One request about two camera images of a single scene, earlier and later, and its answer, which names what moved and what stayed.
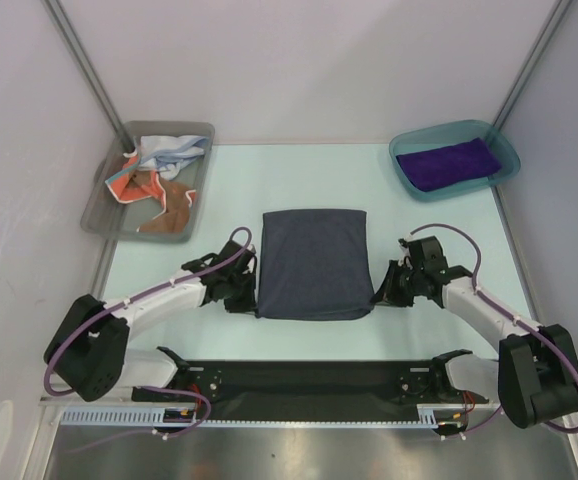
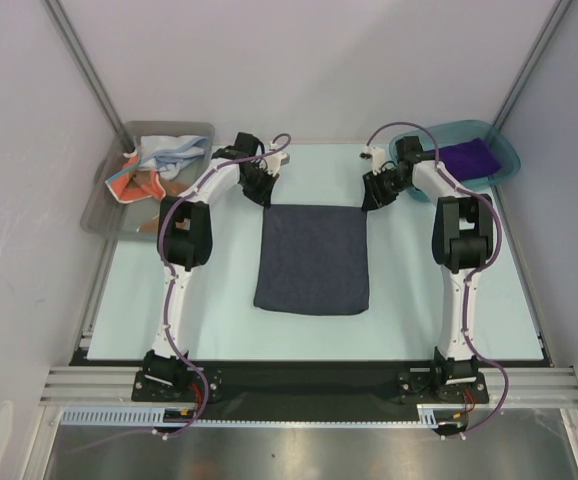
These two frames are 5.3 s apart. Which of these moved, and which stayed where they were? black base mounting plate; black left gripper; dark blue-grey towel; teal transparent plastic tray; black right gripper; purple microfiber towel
Moved: black left gripper; black right gripper
Stayed: dark blue-grey towel; teal transparent plastic tray; black base mounting plate; purple microfiber towel
